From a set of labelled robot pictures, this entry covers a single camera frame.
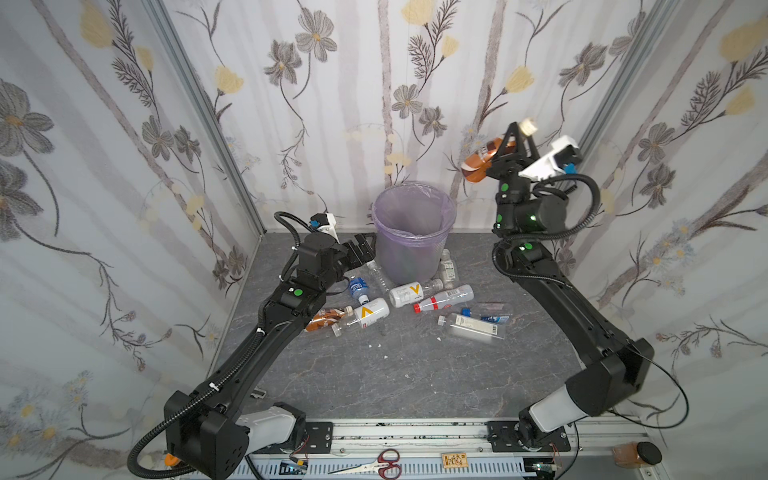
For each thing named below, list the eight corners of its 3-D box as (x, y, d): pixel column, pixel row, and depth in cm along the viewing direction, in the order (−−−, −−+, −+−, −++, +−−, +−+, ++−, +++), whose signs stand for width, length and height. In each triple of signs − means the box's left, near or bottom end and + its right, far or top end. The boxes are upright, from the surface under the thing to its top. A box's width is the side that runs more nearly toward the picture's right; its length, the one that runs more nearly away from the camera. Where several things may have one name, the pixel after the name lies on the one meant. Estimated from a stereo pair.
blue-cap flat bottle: (463, 322, 96) (465, 318, 94) (460, 307, 100) (462, 303, 97) (513, 322, 96) (516, 318, 94) (508, 307, 100) (511, 303, 97)
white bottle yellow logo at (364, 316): (336, 343, 91) (334, 335, 87) (330, 328, 94) (327, 320, 90) (391, 317, 97) (391, 308, 93) (384, 304, 100) (383, 295, 96)
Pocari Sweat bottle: (363, 307, 99) (362, 300, 96) (347, 289, 104) (346, 281, 100) (375, 299, 101) (375, 292, 98) (360, 281, 106) (359, 274, 102)
